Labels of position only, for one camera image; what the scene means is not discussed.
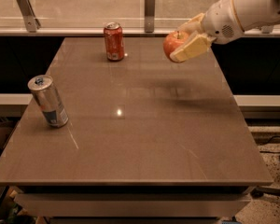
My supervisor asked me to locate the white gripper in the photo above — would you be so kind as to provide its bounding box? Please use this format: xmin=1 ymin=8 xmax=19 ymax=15
xmin=169 ymin=0 xmax=244 ymax=63

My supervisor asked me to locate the red apple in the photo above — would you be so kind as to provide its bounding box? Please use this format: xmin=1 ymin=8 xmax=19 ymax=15
xmin=163 ymin=31 xmax=189 ymax=63

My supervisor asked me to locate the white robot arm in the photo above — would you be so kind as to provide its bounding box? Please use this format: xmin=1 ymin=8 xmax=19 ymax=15
xmin=169 ymin=0 xmax=280 ymax=63

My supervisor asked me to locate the red coke can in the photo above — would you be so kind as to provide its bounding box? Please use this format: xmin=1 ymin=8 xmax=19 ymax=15
xmin=104 ymin=21 xmax=124 ymax=62

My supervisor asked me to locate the silver blue energy drink can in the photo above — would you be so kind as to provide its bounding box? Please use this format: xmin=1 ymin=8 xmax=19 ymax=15
xmin=28 ymin=75 xmax=69 ymax=128

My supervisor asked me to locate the grey table drawer front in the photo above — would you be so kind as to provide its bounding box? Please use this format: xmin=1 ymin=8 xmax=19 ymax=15
xmin=16 ymin=193 xmax=250 ymax=217

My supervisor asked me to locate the middle metal railing bracket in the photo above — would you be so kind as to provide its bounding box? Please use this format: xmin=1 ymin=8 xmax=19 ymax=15
xmin=144 ymin=0 xmax=156 ymax=33

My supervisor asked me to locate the metal railing bracket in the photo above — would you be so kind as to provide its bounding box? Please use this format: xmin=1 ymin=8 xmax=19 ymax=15
xmin=144 ymin=0 xmax=156 ymax=33
xmin=16 ymin=0 xmax=41 ymax=33
xmin=260 ymin=25 xmax=273 ymax=34

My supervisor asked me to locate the right metal railing bracket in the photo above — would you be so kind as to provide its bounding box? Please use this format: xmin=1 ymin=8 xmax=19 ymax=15
xmin=260 ymin=25 xmax=273 ymax=34

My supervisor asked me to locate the left metal railing bracket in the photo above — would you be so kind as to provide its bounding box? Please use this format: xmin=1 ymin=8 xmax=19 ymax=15
xmin=16 ymin=0 xmax=41 ymax=33

